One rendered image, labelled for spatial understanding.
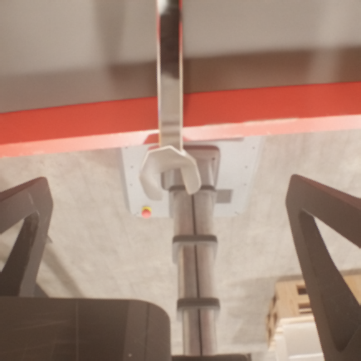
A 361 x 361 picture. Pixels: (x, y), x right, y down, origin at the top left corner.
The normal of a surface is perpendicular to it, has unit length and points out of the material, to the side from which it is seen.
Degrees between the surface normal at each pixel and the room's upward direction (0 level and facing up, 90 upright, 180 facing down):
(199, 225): 90
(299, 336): 90
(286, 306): 90
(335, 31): 0
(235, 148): 0
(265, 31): 0
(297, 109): 90
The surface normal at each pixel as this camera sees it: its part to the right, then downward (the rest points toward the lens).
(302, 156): 0.02, 0.73
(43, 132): -0.09, -0.68
